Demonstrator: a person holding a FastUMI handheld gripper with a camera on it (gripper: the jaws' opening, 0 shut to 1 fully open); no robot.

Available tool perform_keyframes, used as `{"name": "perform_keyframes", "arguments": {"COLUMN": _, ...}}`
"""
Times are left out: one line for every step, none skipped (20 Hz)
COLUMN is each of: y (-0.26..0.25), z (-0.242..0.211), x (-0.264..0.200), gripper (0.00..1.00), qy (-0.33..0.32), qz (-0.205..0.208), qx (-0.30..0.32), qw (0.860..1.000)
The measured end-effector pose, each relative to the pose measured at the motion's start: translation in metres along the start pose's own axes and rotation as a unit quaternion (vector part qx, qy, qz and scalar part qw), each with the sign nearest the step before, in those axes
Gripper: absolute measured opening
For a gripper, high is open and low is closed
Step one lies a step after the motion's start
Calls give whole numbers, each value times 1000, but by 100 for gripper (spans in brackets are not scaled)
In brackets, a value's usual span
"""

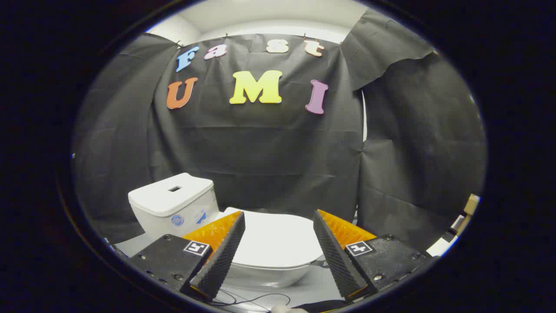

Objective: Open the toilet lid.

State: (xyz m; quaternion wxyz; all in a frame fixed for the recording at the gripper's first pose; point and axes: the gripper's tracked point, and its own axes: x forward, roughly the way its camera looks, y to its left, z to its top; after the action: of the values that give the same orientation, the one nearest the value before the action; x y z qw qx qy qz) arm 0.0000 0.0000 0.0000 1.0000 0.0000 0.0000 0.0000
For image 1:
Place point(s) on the black backdrop cloth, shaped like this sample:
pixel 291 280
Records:
pixel 260 152

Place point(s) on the white toilet lid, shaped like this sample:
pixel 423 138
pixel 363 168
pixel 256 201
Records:
pixel 278 239

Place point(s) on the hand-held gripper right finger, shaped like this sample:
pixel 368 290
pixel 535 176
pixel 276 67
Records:
pixel 336 256

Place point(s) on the white toilet bowl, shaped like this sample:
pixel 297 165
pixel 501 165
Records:
pixel 269 276

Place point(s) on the white and black box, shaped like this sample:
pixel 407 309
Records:
pixel 443 245

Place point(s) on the beige block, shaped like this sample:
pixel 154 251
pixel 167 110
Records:
pixel 471 203

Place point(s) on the white toilet tank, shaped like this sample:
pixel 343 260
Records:
pixel 169 200

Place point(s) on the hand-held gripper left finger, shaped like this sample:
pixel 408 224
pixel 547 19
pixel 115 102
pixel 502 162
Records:
pixel 221 256

